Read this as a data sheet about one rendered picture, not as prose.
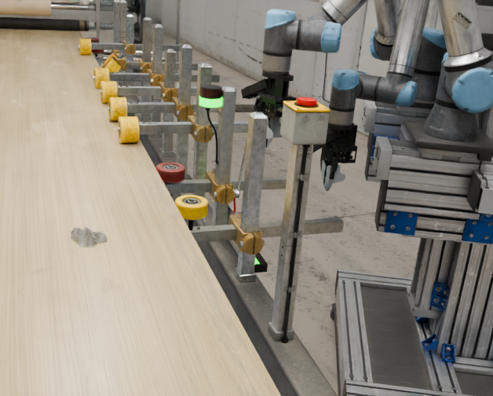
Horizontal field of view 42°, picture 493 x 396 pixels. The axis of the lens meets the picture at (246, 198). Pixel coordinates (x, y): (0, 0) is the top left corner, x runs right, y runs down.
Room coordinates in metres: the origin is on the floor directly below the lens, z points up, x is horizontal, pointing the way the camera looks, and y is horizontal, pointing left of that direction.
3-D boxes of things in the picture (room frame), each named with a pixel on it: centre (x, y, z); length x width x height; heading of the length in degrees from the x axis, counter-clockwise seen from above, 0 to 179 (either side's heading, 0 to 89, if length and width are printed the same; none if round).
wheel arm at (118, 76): (2.69, 0.40, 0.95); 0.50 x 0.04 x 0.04; 110
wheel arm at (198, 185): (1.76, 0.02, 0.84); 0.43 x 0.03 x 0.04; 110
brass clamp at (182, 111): (2.19, 0.25, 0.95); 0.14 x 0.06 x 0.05; 20
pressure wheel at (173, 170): (1.69, 0.22, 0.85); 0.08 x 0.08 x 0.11
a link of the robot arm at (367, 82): (1.95, -0.31, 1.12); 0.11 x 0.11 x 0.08; 65
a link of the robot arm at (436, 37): (2.29, -0.59, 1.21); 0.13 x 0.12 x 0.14; 65
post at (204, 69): (1.94, 0.16, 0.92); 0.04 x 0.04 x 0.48; 20
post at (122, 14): (3.58, 0.74, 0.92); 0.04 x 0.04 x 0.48; 20
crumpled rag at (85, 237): (1.22, 0.32, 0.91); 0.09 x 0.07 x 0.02; 44
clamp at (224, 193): (1.72, 0.08, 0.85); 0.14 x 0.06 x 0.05; 20
